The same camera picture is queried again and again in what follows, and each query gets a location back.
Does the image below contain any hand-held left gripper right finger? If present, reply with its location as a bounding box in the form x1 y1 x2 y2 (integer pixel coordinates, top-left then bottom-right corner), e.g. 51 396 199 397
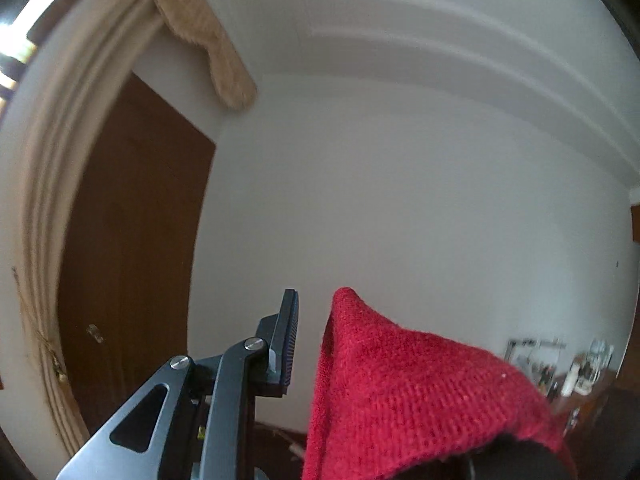
471 436 577 480

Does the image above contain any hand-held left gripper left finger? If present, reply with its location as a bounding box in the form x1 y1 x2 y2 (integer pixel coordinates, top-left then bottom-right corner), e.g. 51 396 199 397
57 288 300 480

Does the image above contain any red knit sweater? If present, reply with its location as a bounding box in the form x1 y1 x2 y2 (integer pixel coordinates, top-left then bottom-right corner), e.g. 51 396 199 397
301 287 578 480

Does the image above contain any pile of desk clutter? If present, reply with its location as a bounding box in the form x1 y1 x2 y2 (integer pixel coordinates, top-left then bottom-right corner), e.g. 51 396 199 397
504 337 619 411

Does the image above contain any brown wooden door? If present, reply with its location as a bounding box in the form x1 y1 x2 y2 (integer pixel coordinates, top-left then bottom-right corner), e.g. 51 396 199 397
59 71 217 436

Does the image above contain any beige fringed curtain valance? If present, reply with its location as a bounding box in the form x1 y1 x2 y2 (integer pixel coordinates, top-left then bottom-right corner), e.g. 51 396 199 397
111 0 259 111

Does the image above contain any window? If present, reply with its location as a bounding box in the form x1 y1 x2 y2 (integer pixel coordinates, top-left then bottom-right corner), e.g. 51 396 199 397
0 0 71 106

